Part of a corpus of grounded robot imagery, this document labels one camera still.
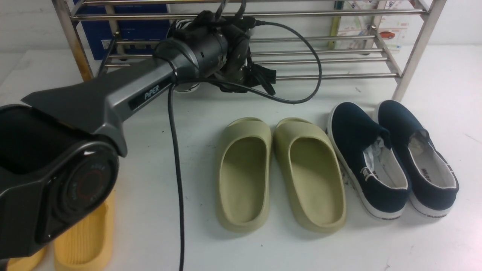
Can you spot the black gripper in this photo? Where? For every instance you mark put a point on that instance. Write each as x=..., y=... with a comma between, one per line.
x=224, y=55

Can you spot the olive green slipper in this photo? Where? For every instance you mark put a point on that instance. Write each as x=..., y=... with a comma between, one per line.
x=312, y=175
x=243, y=160

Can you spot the black canvas sneaker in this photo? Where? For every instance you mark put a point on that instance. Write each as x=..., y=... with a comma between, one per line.
x=187, y=88

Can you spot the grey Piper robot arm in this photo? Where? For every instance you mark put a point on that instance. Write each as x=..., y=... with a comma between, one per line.
x=60, y=148

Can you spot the stainless steel shoe rack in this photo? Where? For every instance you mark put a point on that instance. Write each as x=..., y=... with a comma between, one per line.
x=116, y=58

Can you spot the blue box behind rack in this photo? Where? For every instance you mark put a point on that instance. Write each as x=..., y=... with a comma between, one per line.
x=98, y=33

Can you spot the white illustrated box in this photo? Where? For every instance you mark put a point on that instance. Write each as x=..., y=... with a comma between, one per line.
x=392, y=29

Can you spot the navy slip-on shoe left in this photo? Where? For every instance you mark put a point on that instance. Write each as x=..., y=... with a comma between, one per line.
x=365, y=150

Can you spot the navy slip-on shoe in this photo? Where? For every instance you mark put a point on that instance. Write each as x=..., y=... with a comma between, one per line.
x=434, y=185
x=365, y=150

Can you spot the navy slip-on shoe right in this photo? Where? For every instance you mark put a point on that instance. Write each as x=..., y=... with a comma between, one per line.
x=434, y=185

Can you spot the yellow slipper inner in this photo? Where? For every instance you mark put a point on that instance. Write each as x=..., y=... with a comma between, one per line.
x=88, y=245

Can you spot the yellow slipper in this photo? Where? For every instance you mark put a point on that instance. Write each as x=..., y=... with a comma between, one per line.
x=26, y=263
x=88, y=245

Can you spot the yellow slipper far left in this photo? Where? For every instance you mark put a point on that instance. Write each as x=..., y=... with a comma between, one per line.
x=26, y=263

